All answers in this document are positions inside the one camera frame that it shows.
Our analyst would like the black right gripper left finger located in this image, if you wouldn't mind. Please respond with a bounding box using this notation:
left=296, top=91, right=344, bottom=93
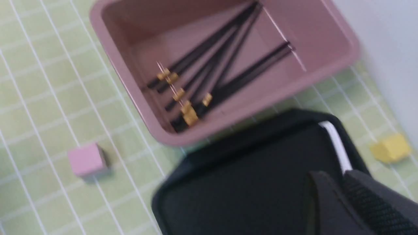
left=304, top=171, right=375, bottom=235

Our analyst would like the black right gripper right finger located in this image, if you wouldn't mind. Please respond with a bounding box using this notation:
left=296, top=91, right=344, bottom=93
left=343, top=170, right=418, bottom=235

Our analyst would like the black chopstick tray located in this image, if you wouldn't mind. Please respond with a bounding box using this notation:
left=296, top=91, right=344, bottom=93
left=166, top=4, right=262, bottom=122

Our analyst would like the yellow cube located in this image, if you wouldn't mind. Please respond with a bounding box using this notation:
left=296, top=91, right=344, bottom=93
left=370, top=133, right=412, bottom=164

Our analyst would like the black plastic tray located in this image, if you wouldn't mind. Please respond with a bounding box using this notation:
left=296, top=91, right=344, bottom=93
left=151, top=109, right=370, bottom=235

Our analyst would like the black chopstick bin rightmost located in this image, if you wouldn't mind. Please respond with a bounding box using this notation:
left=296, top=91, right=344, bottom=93
left=193, top=42, right=294, bottom=117

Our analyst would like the black chopstick bin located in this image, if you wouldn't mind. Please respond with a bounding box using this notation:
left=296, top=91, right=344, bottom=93
left=146, top=1, right=260, bottom=89
left=170, top=41, right=294, bottom=133
left=193, top=42, right=294, bottom=117
left=154, top=5, right=259, bottom=93

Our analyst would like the black chopstick bin diagonal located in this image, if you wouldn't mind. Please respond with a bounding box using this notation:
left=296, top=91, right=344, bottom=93
left=165, top=28, right=241, bottom=112

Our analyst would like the pink plastic bin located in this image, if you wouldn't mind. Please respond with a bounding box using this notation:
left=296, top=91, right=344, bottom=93
left=89, top=0, right=360, bottom=146

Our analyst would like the black chopstick bin leftmost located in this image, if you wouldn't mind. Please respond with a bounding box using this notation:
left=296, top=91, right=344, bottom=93
left=146, top=1, right=260, bottom=89

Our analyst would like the pink cube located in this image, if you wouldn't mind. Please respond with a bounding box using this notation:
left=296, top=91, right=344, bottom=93
left=68, top=143, right=107, bottom=178

